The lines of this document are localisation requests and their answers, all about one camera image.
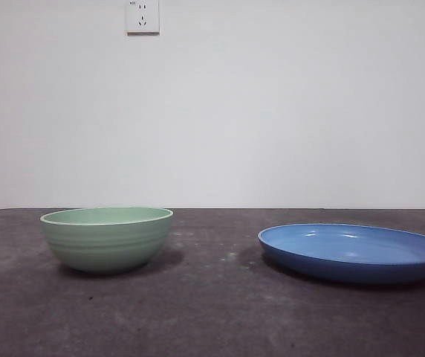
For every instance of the white wall socket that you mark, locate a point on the white wall socket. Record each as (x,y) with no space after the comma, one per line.
(142,16)

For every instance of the blue shallow plate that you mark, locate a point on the blue shallow plate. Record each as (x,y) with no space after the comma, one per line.
(346,247)

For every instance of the green ribbed bowl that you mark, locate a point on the green ribbed bowl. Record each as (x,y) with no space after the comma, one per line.
(104,249)

